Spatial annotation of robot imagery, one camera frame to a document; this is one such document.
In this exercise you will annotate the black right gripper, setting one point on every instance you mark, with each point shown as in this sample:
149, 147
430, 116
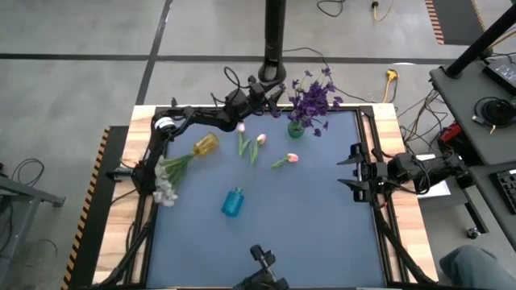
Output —
371, 175

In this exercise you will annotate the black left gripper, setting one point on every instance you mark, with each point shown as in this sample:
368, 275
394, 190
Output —
258, 98

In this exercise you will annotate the green glass vase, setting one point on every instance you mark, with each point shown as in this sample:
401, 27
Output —
296, 129

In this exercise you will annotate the pink artificial tulip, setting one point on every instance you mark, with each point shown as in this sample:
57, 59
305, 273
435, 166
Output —
240, 127
261, 139
292, 158

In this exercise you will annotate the yellow glass vase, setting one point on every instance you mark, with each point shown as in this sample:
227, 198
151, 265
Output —
206, 143

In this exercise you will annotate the blue glass vase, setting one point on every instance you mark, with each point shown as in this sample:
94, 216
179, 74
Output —
233, 201

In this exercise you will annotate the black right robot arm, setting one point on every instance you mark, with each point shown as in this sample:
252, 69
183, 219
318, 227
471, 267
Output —
427, 169

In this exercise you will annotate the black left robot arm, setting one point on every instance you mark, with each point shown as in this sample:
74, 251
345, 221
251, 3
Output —
201, 117

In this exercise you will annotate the black cylindrical pole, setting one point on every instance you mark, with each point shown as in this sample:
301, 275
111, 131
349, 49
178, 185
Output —
275, 36

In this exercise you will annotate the white paper sheet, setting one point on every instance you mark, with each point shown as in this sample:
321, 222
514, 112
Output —
435, 189

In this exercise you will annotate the red box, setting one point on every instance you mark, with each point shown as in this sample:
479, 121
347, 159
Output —
450, 132

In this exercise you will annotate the blue table mat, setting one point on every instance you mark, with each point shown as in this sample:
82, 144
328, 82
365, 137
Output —
282, 241

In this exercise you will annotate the grey side desk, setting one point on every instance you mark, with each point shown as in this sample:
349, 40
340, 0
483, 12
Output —
463, 121

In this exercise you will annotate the black caster wheel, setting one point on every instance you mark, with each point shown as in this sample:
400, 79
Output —
472, 233

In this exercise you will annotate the black keyboard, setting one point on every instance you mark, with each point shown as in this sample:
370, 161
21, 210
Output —
506, 189

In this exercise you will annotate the person's leg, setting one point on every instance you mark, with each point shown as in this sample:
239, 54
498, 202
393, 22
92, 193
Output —
475, 268

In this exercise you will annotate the black electronic box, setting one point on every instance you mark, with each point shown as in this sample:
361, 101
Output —
504, 72

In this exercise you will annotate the black mat hazard-striped edge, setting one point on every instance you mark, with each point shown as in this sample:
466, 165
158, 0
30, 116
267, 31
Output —
455, 20
86, 201

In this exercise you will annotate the black slanted pole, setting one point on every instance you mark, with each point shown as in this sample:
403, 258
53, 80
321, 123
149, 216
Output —
483, 40

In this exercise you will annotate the grey metal cart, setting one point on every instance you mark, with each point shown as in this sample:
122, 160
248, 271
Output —
24, 197

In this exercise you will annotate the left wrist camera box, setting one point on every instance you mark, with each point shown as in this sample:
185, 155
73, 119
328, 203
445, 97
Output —
254, 81

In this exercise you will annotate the black metal table frame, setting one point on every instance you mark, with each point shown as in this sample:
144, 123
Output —
201, 108

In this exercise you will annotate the black base bracket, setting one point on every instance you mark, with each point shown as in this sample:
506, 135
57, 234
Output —
119, 174

